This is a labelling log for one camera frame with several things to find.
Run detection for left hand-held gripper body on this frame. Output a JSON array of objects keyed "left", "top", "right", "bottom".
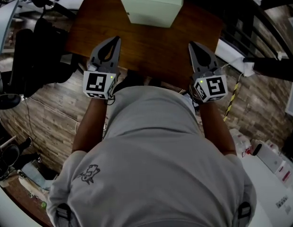
[{"left": 83, "top": 60, "right": 119, "bottom": 100}]

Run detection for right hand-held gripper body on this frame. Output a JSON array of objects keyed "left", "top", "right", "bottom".
[{"left": 190, "top": 66, "right": 229, "bottom": 103}]

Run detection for pale green box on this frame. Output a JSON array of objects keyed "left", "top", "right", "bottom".
[{"left": 120, "top": 0, "right": 184, "bottom": 28}]

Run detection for person's right forearm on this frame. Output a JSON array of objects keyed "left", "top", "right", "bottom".
[{"left": 198, "top": 102, "right": 237, "bottom": 156}]

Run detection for person's left forearm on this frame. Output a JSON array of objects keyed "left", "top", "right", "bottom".
[{"left": 72, "top": 98, "right": 112, "bottom": 153}]

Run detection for white ledge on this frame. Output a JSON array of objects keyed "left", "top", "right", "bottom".
[{"left": 215, "top": 39, "right": 256, "bottom": 77}]

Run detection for yellow black striped strip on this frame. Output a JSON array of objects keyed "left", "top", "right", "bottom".
[{"left": 223, "top": 83, "right": 239, "bottom": 122}]

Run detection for person's black trousers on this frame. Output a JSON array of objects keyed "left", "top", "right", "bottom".
[{"left": 120, "top": 70, "right": 168, "bottom": 89}]

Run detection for black office chair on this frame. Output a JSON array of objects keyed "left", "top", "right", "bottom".
[{"left": 9, "top": 17, "right": 75, "bottom": 98}]

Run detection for black metal railing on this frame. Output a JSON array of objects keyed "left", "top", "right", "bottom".
[{"left": 217, "top": 0, "right": 293, "bottom": 82}]

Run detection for clear plastic bag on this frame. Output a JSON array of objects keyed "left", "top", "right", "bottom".
[{"left": 233, "top": 129, "right": 253, "bottom": 156}]

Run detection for white cabinet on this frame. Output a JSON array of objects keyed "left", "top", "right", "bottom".
[{"left": 284, "top": 81, "right": 293, "bottom": 118}]

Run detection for person's grey shirt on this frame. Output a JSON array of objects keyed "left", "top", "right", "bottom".
[{"left": 46, "top": 86, "right": 257, "bottom": 227}]

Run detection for white cardboard box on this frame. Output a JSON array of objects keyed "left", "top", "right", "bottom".
[{"left": 254, "top": 143, "right": 293, "bottom": 186}]

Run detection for white table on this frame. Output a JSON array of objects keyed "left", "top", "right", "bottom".
[{"left": 241, "top": 150, "right": 293, "bottom": 227}]

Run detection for grey harness strap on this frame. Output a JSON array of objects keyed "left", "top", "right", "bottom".
[
  {"left": 237, "top": 201, "right": 252, "bottom": 227},
  {"left": 55, "top": 203, "right": 73, "bottom": 227}
]

